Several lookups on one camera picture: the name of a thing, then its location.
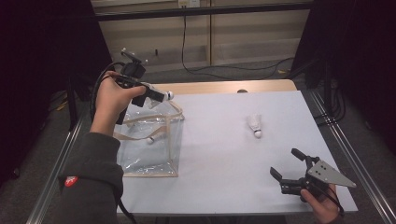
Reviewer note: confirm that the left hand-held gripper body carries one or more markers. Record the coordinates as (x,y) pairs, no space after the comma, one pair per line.
(134,71)

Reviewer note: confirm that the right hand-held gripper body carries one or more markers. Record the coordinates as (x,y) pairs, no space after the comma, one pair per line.
(327,175)

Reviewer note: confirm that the white shuttlecock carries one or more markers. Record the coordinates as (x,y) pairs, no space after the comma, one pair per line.
(170,95)
(254,123)
(150,140)

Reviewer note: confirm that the clear plastic tote bag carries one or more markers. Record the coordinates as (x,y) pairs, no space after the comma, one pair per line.
(146,158)

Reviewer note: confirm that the person's right hand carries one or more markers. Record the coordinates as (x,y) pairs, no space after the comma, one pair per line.
(323,208)

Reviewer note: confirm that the person's left hand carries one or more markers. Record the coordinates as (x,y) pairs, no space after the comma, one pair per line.
(109,102)

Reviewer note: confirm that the white table mat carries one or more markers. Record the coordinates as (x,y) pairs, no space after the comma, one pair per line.
(218,140)

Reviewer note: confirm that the black metal stand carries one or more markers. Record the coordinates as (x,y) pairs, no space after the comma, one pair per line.
(73,105)
(327,81)

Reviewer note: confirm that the dark curtain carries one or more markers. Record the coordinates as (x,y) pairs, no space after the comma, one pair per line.
(37,46)
(367,46)

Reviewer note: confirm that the black metal crossbar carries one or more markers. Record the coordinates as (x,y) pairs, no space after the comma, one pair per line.
(218,10)

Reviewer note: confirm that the aluminium floor rail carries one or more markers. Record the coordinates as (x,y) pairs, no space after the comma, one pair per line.
(73,133)
(350,155)

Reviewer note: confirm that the white wall socket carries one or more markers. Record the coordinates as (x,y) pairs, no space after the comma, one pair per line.
(189,3)

